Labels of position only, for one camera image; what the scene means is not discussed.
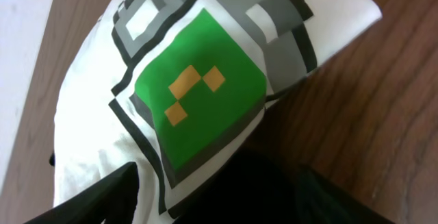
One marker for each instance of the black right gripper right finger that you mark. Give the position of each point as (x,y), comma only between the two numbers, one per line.
(252,189)

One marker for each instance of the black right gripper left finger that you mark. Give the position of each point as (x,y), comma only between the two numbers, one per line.
(112,199)

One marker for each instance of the white t-shirt pixel print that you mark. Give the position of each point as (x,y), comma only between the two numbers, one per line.
(177,86)

